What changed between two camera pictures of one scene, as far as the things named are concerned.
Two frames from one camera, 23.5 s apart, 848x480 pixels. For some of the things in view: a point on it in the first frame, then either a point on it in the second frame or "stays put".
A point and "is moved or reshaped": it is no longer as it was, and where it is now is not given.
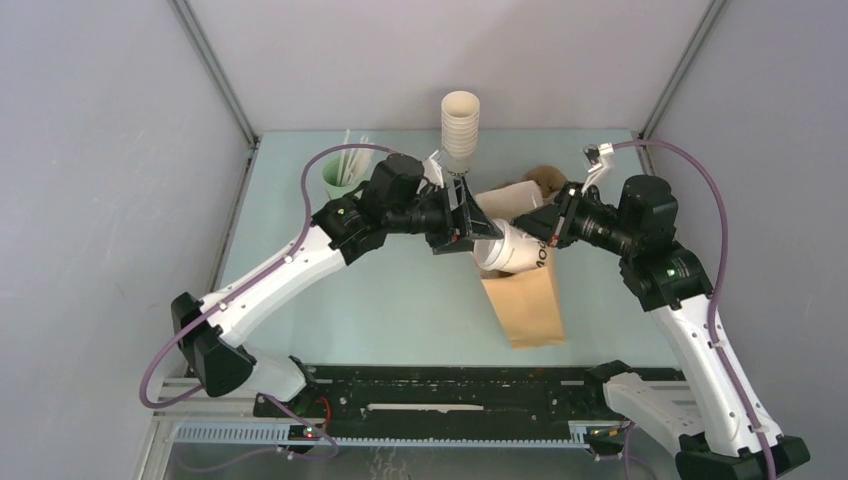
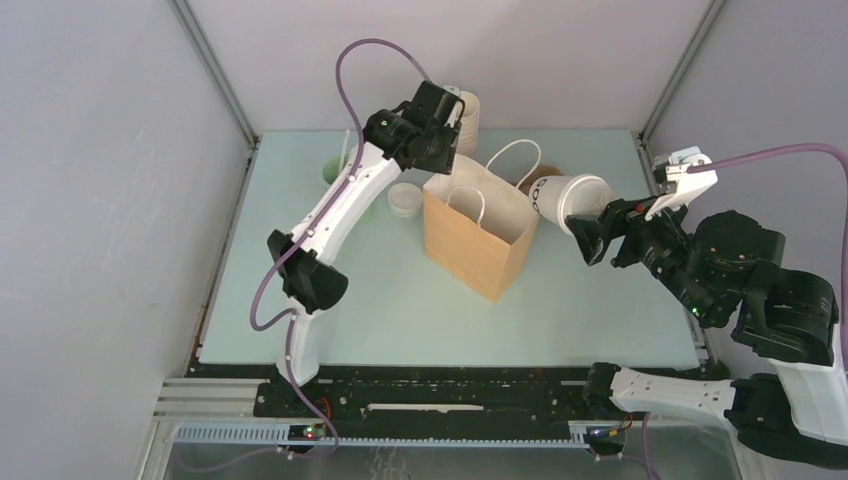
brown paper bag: x=528 y=304 to x=477 y=224
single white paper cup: x=516 y=252 is moved or reshaped
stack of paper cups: x=460 y=122 stays put
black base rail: x=444 y=392 stays put
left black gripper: x=458 y=227 to x=442 y=165
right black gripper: x=542 y=220 to x=589 y=232
